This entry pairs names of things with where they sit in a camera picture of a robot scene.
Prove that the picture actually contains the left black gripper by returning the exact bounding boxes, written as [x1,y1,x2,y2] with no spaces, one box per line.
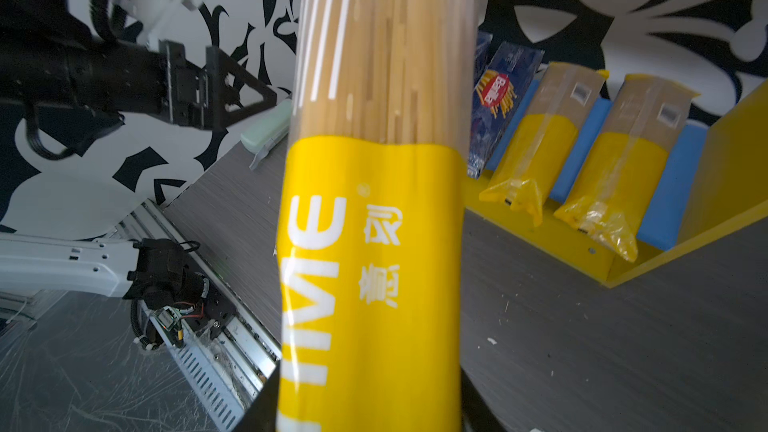
[59,38,279,131]

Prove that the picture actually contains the blue Barilla pasta box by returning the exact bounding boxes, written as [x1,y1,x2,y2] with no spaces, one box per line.
[473,30,493,84]

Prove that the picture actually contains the yellow Pastatime spaghetti bag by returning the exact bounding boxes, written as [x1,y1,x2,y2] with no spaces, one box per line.
[275,0,478,431]

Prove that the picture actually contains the blue Barilla spaghetti bag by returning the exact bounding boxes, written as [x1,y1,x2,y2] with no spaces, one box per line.
[467,42,544,179]

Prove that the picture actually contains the plain yellow spaghetti bag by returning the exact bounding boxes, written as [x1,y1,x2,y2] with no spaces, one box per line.
[479,62,610,227]

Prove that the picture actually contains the yellow spaghetti bag with barcode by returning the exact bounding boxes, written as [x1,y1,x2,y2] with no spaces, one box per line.
[554,73,699,262]

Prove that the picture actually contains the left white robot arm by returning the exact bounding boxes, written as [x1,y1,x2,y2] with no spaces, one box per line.
[1,0,288,317]

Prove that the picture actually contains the blue lower shelf board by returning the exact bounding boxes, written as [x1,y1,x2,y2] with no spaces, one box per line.
[484,77,710,252]

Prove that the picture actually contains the yellow wooden shelf unit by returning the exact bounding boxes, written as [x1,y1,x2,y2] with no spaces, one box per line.
[462,82,767,288]

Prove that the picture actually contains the mint green zipper case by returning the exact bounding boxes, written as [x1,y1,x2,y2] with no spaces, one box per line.
[241,99,293,170]

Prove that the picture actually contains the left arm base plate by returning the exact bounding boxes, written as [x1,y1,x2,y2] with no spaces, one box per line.
[130,279,237,351]

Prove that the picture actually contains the white slotted cable duct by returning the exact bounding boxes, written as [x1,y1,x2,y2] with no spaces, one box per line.
[152,319,245,431]

